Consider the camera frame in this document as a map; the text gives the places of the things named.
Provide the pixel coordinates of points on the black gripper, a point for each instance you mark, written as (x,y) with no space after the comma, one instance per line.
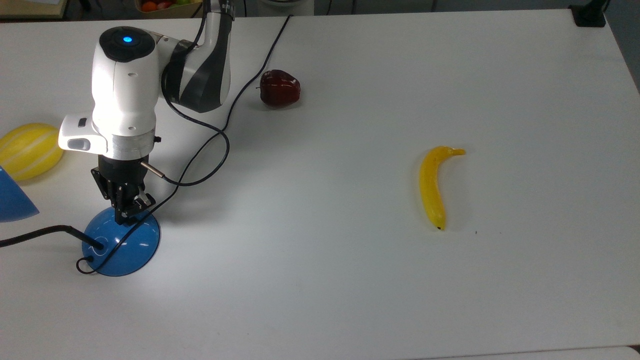
(120,175)

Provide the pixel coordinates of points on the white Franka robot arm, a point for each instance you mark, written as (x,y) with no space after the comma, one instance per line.
(125,90)

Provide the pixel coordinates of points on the blue bowl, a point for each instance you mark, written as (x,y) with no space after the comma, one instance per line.
(135,252)

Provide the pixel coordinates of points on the yellow striped melon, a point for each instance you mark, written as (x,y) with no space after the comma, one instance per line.
(30,150)

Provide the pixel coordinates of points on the dark red plastic apple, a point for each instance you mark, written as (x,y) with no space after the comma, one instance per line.
(280,89)

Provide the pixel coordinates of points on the fruit basket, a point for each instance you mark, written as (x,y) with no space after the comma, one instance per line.
(167,12)

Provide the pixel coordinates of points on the orange fruit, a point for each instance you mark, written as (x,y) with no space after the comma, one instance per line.
(149,6)

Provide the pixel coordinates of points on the wooden board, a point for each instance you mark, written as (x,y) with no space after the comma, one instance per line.
(30,7)

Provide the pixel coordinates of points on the yellow plastic banana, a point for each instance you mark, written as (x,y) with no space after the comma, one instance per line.
(431,190)

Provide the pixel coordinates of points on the black table clamp mount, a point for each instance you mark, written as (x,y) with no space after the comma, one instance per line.
(590,15)

